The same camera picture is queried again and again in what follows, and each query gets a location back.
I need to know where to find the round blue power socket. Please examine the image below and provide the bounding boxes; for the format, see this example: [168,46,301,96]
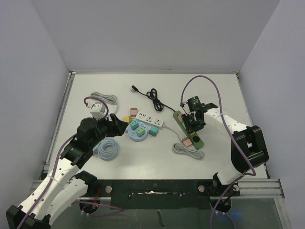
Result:
[127,122,149,142]

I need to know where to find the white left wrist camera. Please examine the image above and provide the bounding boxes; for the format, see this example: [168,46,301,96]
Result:
[88,101,108,120]

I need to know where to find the black coiled power cord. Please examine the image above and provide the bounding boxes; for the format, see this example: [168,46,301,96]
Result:
[130,85,177,113]

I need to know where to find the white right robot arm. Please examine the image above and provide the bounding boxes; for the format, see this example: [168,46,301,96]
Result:
[180,96,269,195]

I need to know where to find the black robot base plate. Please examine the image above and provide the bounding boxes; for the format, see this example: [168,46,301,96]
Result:
[84,179,240,210]

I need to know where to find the coiled blue power cord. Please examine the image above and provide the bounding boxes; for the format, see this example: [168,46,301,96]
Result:
[92,139,120,162]

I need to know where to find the green power strip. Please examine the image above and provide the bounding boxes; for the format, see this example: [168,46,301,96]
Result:
[173,111,204,150]

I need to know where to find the pink charger near strip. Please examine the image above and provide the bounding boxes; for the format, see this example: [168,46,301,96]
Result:
[130,107,138,117]

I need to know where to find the small pink charger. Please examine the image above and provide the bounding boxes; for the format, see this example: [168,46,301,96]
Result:
[182,137,193,147]

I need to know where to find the yellow olive charger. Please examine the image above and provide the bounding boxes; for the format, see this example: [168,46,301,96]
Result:
[123,116,133,124]

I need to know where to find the white USB power strip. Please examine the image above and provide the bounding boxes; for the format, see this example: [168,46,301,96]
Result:
[135,112,164,129]

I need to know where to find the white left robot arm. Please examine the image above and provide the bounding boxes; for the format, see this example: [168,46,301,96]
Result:
[6,114,128,229]

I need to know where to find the grey cable bundle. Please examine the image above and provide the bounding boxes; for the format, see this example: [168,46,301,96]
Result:
[90,91,119,113]

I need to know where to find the teal charger dark base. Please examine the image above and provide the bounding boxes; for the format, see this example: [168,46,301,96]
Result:
[148,126,159,137]

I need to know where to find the aluminium frame rail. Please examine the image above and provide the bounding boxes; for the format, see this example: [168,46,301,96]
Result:
[238,179,291,229]

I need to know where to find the pink brown charger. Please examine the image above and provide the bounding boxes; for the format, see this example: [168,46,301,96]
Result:
[178,113,183,123]

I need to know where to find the white coiled strip cord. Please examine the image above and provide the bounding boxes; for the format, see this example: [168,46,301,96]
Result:
[164,125,205,161]

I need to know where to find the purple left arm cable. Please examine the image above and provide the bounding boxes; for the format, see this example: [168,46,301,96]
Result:
[14,96,123,229]

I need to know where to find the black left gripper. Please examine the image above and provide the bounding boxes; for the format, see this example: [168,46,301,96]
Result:
[90,114,127,148]

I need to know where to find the mint green charger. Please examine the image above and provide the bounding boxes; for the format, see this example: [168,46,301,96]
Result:
[136,126,146,137]

